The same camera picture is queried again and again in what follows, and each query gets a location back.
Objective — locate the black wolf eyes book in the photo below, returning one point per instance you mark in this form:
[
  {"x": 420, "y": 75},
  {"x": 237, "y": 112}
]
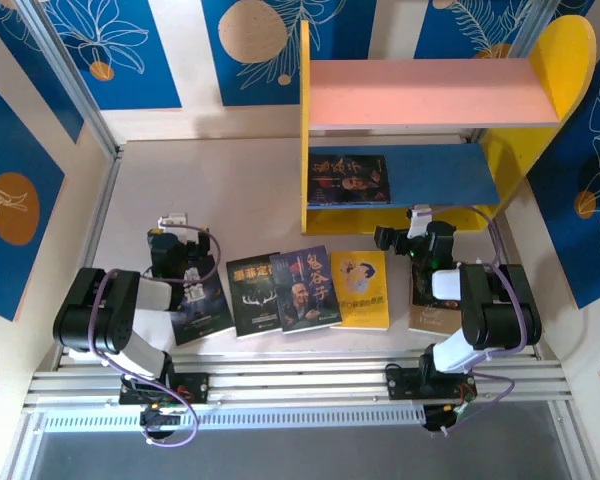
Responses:
[{"x": 200, "y": 312}]

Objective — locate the black antler book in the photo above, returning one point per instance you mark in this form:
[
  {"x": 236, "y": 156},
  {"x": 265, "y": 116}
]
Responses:
[{"x": 252, "y": 300}]

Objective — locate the yellow cartoon book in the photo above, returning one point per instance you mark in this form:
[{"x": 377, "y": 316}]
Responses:
[{"x": 360, "y": 300}]

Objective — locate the brown scroll book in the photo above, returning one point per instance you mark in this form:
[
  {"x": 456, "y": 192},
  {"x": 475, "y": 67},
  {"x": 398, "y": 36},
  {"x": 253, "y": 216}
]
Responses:
[{"x": 430, "y": 320}]

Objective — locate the purple old man book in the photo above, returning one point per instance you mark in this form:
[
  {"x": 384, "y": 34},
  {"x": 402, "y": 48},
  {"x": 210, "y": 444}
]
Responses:
[{"x": 305, "y": 295}]

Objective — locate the yellow pink blue bookshelf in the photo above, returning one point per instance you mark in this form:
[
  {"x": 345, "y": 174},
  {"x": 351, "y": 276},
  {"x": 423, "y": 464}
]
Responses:
[{"x": 420, "y": 90}]

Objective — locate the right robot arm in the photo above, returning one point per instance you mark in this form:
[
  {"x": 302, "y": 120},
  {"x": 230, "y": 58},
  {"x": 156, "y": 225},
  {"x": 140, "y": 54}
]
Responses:
[{"x": 500, "y": 320}]

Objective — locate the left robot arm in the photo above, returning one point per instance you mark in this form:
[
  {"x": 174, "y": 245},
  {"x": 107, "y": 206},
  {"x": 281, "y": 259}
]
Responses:
[{"x": 87, "y": 320}]

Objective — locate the dark book with red portrait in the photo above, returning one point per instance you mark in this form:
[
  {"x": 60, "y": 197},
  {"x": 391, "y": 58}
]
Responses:
[{"x": 350, "y": 180}]

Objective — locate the black base connector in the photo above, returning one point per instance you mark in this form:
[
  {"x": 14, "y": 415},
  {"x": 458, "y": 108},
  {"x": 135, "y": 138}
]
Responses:
[
  {"x": 437, "y": 417},
  {"x": 160, "y": 422}
]

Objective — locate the grey metal sheet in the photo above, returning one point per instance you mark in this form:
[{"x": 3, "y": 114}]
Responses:
[{"x": 305, "y": 455}]

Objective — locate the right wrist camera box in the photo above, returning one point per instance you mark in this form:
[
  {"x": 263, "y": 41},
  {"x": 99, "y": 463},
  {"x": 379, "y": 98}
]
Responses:
[{"x": 420, "y": 220}]

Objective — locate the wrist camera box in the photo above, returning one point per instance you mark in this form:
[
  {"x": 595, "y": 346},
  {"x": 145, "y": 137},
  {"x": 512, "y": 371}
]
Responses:
[
  {"x": 420, "y": 220},
  {"x": 172, "y": 221}
]

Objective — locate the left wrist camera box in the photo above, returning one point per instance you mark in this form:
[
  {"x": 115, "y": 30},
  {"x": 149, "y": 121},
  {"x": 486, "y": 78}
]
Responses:
[{"x": 172, "y": 221}]

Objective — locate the aluminium side rail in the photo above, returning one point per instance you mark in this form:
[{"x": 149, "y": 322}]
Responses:
[{"x": 92, "y": 240}]

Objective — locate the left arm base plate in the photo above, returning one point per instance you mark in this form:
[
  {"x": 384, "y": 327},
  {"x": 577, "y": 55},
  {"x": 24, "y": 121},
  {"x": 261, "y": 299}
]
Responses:
[{"x": 197, "y": 387}]

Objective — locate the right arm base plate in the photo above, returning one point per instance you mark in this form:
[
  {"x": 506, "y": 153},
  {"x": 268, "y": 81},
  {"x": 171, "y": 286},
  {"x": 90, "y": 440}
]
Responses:
[{"x": 400, "y": 382}]

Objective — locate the aluminium rail frame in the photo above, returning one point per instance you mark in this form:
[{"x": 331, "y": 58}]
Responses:
[{"x": 305, "y": 380}]

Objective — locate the aluminium corner post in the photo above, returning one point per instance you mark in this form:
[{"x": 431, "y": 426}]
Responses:
[{"x": 65, "y": 65}]

